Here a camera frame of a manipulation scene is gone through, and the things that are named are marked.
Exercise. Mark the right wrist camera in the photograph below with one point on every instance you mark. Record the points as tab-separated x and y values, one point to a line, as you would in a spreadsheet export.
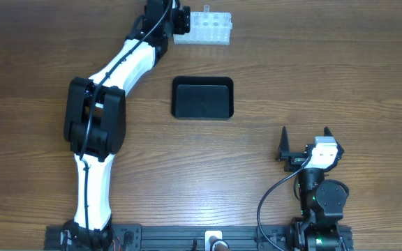
323	151

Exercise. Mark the clear test tube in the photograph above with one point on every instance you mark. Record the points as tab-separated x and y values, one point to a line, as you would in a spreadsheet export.
206	8

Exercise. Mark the white test tube rack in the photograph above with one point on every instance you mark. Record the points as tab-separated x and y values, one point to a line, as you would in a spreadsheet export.
216	34

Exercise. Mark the mounting rail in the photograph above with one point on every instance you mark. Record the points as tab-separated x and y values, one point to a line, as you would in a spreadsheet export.
176	238

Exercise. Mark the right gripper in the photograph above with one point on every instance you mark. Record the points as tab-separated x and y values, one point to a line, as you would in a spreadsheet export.
293	161

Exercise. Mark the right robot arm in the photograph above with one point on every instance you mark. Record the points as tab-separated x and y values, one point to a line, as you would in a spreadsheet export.
321	202

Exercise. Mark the black tray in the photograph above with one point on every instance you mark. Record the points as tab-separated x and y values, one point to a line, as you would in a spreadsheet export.
202	99

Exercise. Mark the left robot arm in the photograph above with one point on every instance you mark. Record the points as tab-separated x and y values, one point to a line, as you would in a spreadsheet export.
94	188

